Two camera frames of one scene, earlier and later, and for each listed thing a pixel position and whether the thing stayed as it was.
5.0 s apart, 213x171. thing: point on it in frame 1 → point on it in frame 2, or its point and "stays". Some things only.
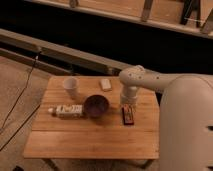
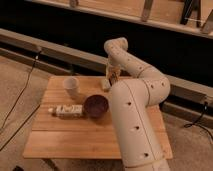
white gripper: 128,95 → 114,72
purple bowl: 96,106 stays
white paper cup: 70,84 stays
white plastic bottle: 68,111 stays
